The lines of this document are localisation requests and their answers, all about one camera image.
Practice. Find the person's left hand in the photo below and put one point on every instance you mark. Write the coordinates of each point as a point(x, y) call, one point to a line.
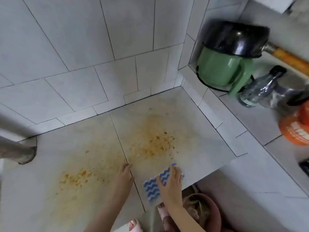
point(123, 177)

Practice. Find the person's right hand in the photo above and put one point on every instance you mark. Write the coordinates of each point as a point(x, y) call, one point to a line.
point(172, 190)

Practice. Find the blue white wavy cloth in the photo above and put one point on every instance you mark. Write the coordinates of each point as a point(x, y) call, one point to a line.
point(150, 188)

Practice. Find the person's left forearm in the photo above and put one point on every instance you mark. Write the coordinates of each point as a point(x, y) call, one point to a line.
point(108, 212)

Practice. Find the person's right pink slipper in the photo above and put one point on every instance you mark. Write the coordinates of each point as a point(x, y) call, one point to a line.
point(164, 212)

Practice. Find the person's pink slipper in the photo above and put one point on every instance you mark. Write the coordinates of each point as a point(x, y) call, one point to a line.
point(164, 212)
point(134, 225)

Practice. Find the person's left pink slipper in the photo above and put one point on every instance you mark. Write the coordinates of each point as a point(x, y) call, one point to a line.
point(134, 225)

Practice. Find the pink trash bin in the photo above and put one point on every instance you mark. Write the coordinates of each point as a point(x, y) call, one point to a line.
point(210, 210)

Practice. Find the rusty grey metal pipe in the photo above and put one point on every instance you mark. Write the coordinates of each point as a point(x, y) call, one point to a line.
point(14, 149)

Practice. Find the green enamel pot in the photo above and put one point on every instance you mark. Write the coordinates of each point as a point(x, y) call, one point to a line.
point(217, 67)

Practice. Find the clear plastic bottle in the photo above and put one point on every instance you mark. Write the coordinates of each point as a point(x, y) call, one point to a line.
point(258, 90)

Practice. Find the orange plastic jar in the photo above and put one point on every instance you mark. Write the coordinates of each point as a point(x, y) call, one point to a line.
point(295, 128)

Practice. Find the grey metal container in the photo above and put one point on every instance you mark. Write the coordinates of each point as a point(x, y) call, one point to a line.
point(289, 90)

